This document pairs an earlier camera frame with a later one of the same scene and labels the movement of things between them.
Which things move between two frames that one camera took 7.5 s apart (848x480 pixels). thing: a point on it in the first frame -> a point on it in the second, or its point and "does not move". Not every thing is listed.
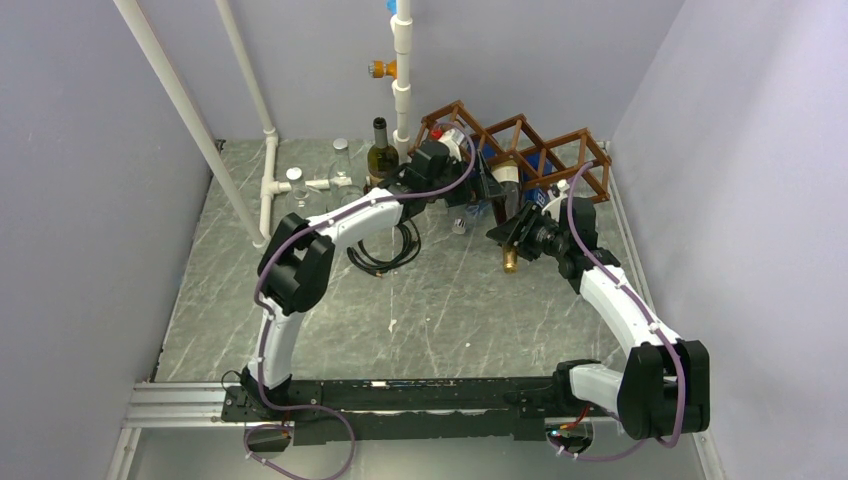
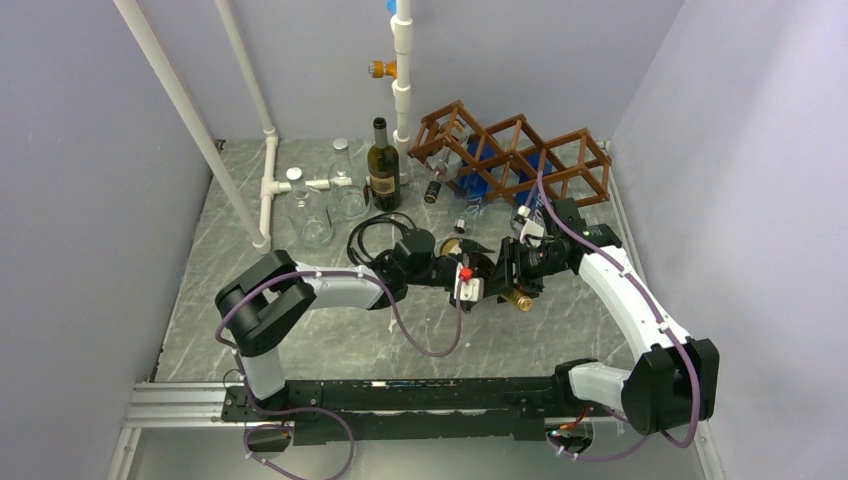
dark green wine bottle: (382, 157) does not move
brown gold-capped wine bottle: (506, 173) -> (511, 295)
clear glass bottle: (299, 198) does not move
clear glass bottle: (347, 182) does not move
